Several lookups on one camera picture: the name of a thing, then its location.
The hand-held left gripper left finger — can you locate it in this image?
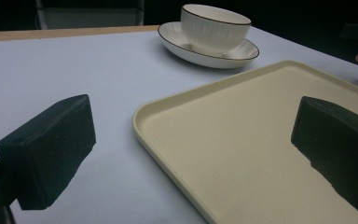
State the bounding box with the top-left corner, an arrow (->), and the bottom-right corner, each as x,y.
0,93 -> 97,211

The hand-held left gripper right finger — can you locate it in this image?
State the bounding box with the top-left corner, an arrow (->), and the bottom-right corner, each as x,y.
290,95 -> 358,215

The cream plastic tray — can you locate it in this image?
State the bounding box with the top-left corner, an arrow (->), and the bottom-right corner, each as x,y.
132,60 -> 358,224

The white ribbed cup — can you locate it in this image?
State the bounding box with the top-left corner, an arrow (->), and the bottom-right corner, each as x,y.
180,3 -> 252,58

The white ribbed saucer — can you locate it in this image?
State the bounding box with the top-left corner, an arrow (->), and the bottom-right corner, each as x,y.
157,21 -> 260,69

